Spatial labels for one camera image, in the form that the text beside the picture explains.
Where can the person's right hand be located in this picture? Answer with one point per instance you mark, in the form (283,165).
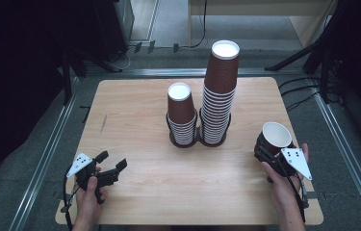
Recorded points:
(285,192)

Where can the black metal stand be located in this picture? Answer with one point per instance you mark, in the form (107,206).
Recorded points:
(66,77)

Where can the tall stack of brown cups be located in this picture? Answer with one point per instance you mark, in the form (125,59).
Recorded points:
(221,73)

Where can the black computer tower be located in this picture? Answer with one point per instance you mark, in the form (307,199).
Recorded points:
(110,25)

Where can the grey floor bracket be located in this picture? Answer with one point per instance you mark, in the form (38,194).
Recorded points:
(138,47)
(175,48)
(151,46)

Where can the light wooden cabinet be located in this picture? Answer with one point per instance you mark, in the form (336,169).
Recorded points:
(306,25)

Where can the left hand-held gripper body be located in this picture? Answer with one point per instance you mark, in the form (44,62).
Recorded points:
(80,163)

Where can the person's left hand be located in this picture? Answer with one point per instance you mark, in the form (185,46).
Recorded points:
(86,205)

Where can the short stack of brown cups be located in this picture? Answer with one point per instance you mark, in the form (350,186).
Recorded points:
(181,109)

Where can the black tripod stand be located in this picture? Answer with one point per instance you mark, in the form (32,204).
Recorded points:
(292,57)

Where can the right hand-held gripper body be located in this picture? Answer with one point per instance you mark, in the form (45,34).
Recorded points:
(296,162)

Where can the single brown paper cup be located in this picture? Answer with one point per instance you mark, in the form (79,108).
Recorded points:
(276,134)

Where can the aluminium floor rail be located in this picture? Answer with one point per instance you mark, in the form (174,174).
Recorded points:
(345,141)
(168,72)
(45,160)

